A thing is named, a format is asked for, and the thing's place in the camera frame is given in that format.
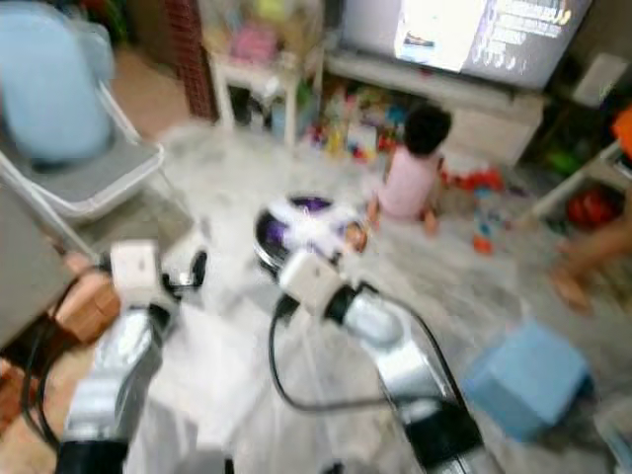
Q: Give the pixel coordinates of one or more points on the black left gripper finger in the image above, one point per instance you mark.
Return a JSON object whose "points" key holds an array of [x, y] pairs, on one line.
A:
{"points": [[197, 269]]}

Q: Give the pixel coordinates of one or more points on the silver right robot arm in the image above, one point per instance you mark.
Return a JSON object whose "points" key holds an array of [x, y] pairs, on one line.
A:
{"points": [[395, 355]]}

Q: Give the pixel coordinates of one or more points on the child in pink shirt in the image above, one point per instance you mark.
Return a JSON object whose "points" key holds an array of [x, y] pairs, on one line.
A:
{"points": [[410, 178]]}

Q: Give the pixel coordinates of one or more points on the red brick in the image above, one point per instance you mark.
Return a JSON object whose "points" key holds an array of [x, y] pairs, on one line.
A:
{"points": [[89, 306], [10, 395]]}

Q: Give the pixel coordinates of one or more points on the small orange floor toy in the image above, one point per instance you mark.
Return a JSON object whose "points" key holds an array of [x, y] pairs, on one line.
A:
{"points": [[482, 240]]}

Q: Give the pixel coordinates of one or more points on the red floor toy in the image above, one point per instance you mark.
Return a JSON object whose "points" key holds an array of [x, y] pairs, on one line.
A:
{"points": [[474, 181]]}

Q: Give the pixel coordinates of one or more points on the white television stand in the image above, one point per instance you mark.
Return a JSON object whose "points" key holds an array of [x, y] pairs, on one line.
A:
{"points": [[484, 114]]}

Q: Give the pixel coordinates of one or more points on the small white toy shelf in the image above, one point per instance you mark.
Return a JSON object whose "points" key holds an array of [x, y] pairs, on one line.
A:
{"points": [[257, 79]]}

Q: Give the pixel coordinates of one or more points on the grey robot leg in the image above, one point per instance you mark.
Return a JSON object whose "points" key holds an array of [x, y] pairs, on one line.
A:
{"points": [[205, 462]]}

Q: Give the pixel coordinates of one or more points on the folding chair blue back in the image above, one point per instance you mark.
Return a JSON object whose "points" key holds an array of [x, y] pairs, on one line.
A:
{"points": [[54, 89]]}

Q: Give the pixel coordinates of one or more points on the blue plastic stool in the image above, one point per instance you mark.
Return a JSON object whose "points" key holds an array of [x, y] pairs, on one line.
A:
{"points": [[528, 380]]}

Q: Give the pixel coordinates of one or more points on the flat screen television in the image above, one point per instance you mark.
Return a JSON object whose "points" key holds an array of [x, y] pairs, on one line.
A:
{"points": [[464, 35]]}

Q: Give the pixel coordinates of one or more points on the red ball toy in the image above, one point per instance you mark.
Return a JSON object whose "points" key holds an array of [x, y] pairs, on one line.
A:
{"points": [[592, 209]]}

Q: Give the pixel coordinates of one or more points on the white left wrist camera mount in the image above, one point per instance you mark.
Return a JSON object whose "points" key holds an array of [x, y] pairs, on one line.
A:
{"points": [[136, 272]]}

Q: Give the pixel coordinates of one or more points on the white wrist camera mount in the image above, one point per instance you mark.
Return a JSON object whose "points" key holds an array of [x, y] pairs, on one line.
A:
{"points": [[136, 272], [314, 281]]}

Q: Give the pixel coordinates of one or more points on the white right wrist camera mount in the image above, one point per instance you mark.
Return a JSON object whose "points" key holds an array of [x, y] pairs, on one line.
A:
{"points": [[314, 281]]}

